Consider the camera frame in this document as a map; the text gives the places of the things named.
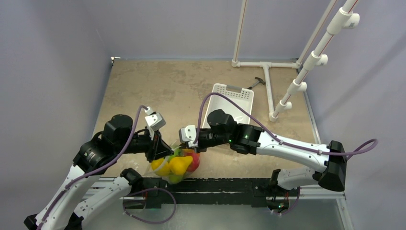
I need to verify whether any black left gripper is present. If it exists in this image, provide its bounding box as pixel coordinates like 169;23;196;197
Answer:
116;125;174;161

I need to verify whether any green ridged squash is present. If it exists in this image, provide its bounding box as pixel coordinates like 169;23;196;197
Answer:
169;149;181;161

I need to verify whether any yellow mango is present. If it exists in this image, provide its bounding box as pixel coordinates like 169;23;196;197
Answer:
150;158;171;177

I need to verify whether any yellow bell pepper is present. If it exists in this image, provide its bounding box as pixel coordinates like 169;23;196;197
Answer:
169;156;193;175

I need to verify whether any red apple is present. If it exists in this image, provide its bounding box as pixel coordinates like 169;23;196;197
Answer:
183;151;200;172

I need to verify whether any clear zip top bag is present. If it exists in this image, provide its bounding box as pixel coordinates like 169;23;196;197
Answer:
144;143;200;184

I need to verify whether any green lime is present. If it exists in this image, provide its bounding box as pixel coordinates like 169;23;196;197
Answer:
168;175;184;184

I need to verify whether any white plastic basket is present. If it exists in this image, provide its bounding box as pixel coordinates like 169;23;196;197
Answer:
203;83;255;129

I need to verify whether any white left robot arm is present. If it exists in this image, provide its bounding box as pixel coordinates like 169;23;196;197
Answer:
24;111;173;230

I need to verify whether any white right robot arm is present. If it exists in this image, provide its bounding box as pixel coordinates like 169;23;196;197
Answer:
179;109;347;195

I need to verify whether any black hammer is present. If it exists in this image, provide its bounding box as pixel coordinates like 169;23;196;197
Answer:
247;77;266;90

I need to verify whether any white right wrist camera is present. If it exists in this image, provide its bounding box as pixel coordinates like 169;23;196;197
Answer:
179;125;197;143

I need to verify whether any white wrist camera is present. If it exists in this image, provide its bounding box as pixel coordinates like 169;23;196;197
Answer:
179;125;197;143
145;106;166;132

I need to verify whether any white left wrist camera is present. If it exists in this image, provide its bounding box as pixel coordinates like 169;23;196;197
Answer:
145;106;166;132

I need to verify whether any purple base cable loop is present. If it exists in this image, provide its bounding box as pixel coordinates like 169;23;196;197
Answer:
122;186;177;225

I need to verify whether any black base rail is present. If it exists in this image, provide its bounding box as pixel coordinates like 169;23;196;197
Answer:
68;176;346;210

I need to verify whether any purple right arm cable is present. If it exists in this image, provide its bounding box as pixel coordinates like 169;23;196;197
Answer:
194;92;379;158

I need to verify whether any white pvc pipe frame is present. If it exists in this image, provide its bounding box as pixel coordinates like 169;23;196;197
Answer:
231;0;360;122

